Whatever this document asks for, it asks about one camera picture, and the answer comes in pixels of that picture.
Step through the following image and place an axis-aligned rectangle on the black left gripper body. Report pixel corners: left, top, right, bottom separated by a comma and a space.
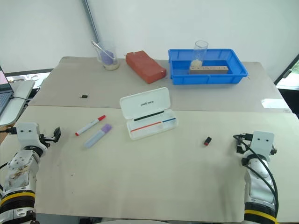
38, 133, 56, 148

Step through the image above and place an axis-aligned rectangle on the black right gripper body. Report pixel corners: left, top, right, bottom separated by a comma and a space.
240, 133, 254, 145

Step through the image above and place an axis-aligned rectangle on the white plastic pencil case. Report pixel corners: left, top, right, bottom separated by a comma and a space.
119, 87, 180, 141

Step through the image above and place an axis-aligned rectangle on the red cap whiteboard marker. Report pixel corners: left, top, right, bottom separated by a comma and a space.
74, 114, 107, 137

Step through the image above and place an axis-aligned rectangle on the purple highlighter pen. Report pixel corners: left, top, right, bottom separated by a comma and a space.
84, 124, 113, 149

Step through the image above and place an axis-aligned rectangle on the laptop on side stand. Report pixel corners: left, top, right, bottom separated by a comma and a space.
0, 79, 36, 127

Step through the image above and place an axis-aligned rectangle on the beige cardboard table sheet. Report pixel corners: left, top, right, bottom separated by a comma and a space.
27, 56, 293, 114
0, 105, 299, 224

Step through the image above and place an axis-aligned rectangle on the grey laptop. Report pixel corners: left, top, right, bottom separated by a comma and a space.
0, 65, 15, 115

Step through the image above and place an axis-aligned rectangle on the wooden block with holes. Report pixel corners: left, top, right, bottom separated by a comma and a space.
188, 65, 229, 75

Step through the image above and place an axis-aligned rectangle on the blue plastic bin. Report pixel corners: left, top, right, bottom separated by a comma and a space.
168, 48, 249, 85

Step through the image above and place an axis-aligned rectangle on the red pen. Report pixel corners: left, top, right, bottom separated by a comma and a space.
130, 121, 162, 133

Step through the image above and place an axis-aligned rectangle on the purple crumpled material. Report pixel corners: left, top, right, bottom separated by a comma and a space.
100, 49, 115, 66

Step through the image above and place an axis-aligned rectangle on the clear glass beaker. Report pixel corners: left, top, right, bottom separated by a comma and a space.
96, 42, 121, 71

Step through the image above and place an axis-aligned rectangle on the black pen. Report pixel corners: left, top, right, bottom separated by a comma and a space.
133, 110, 164, 122

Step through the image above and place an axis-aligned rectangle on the glass stirring rod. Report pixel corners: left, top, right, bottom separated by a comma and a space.
91, 40, 117, 63

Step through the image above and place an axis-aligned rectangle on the clear drinking glass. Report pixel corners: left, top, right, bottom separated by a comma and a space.
191, 40, 209, 70

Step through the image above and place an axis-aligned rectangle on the red brick block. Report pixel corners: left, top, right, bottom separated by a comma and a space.
125, 50, 167, 84

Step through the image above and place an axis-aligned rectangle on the grey metal pipe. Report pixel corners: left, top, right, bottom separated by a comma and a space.
82, 0, 100, 44

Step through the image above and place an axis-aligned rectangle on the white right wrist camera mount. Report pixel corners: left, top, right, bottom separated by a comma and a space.
250, 131, 277, 157

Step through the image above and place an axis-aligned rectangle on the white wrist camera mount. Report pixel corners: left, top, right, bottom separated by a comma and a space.
14, 122, 40, 150
250, 131, 277, 157

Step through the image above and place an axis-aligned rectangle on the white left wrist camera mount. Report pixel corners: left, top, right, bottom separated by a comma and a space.
14, 122, 40, 150

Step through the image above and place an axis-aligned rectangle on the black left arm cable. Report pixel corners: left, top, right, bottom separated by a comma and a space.
0, 127, 17, 135

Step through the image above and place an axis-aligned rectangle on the black laptop cable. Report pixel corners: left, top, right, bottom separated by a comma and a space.
11, 95, 31, 102

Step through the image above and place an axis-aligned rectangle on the black door frame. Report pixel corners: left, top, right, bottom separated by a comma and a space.
274, 53, 299, 86

